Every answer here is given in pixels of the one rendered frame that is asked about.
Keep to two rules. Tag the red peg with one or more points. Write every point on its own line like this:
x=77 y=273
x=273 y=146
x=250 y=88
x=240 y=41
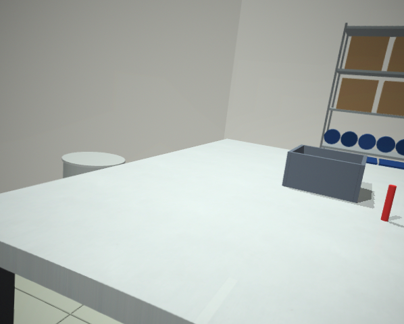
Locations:
x=388 y=202

